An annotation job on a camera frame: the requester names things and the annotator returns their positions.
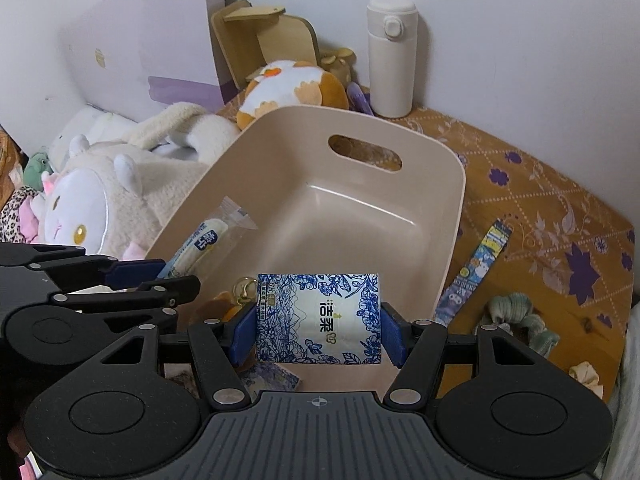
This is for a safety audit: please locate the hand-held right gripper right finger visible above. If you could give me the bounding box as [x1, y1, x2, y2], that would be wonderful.
[381, 301, 566, 411]

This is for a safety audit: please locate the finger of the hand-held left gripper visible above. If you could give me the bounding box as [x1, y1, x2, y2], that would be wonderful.
[51, 274, 202, 333]
[0, 242, 167, 292]

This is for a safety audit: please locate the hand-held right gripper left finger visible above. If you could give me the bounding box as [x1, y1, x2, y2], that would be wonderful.
[85, 304, 259, 411]

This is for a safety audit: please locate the clear white snack tube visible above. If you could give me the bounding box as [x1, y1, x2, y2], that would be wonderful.
[157, 195, 261, 281]

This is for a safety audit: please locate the beige plastic bin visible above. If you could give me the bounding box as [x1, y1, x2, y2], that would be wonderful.
[145, 105, 468, 393]

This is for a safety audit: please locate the small blue floral tissue packet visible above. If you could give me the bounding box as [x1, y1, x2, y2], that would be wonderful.
[240, 362, 303, 396]

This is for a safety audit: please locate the white horned plush toy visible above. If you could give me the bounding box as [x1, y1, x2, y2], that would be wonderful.
[42, 135, 208, 262]

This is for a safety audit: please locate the blue cartoon strip packet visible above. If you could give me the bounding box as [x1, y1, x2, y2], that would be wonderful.
[434, 217, 515, 326]

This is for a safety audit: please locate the pink plush toy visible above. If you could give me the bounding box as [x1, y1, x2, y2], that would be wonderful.
[17, 195, 47, 244]

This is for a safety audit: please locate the leopard print cloth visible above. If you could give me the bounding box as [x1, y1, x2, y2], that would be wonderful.
[0, 187, 38, 244]

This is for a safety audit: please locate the green scrunchie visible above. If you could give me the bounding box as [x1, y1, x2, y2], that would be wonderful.
[480, 292, 561, 356]

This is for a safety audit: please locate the green plush toy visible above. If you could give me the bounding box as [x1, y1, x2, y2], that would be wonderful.
[22, 152, 53, 191]

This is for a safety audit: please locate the cream long-eared plush toy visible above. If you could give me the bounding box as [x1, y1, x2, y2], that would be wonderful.
[120, 102, 242, 163]

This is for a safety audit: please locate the cream scrunchie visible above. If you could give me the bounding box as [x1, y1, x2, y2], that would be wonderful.
[567, 360, 608, 394]

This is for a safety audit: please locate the orange and white plush toy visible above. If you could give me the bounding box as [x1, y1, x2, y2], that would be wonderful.
[236, 60, 349, 131]

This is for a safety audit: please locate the white box with purple print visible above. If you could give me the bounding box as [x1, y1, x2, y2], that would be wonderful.
[57, 0, 241, 122]

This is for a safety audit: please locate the white thermos bottle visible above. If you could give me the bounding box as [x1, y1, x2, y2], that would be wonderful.
[366, 0, 420, 119]

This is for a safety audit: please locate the wooden stand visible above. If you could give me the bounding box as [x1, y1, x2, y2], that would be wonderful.
[210, 0, 321, 93]

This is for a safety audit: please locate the small beige bear toy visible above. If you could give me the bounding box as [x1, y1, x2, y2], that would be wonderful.
[320, 47, 357, 86]

